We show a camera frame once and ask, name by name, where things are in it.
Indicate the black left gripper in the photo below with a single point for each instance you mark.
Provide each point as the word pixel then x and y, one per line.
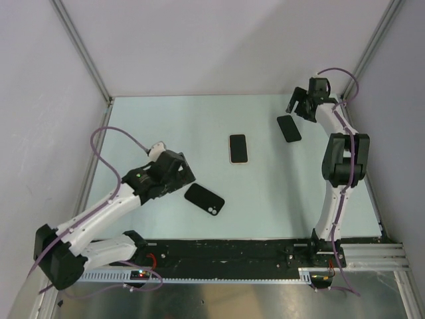
pixel 183 177

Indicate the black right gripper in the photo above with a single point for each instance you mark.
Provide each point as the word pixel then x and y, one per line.
pixel 299 95

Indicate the black phone case with holes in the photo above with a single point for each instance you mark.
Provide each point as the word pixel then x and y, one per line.
pixel 204 199

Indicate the pink silicone phone case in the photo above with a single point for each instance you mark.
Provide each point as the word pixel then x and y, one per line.
pixel 238 163

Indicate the black smartphone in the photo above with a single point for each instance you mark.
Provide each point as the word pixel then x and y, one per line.
pixel 238 149

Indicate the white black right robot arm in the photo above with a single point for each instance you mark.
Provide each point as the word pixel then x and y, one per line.
pixel 343 166

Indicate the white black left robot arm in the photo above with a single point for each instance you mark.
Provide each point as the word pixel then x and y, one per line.
pixel 66 252

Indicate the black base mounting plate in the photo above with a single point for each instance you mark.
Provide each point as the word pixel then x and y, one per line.
pixel 228 270

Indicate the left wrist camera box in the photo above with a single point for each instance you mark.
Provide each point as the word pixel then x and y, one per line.
pixel 156 150

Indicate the grey slotted cable duct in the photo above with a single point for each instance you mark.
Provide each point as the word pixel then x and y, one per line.
pixel 130 276

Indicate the aluminium corner post right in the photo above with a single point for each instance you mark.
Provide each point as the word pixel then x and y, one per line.
pixel 390 14

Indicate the aluminium corner post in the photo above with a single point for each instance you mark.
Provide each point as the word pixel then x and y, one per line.
pixel 78 43
pixel 390 14

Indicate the aluminium corner post left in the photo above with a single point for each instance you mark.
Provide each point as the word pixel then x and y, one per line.
pixel 78 43

